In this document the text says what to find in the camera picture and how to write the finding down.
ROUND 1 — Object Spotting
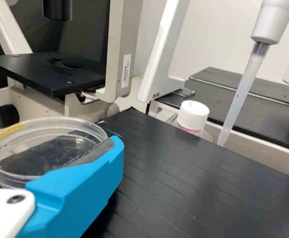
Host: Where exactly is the cream microscope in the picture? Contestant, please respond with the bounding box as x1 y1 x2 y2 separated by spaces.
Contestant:
0 0 145 130

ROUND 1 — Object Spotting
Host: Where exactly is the petri dish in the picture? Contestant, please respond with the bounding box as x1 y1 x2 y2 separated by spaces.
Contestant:
0 117 109 191

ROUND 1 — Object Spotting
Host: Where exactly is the pipette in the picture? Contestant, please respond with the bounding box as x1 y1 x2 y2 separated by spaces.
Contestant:
217 0 289 147

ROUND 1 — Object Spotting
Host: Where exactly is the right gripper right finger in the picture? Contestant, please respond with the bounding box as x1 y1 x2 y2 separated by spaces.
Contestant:
9 137 125 238

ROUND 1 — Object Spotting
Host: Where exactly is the white-capped bottle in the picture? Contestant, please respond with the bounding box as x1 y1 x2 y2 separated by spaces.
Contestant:
176 100 214 143

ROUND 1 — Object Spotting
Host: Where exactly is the white pipette stand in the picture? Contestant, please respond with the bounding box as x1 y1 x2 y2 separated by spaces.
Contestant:
137 0 289 118

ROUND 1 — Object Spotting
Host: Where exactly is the black platform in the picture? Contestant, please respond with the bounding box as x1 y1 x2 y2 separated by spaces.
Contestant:
156 66 289 161
0 106 289 238

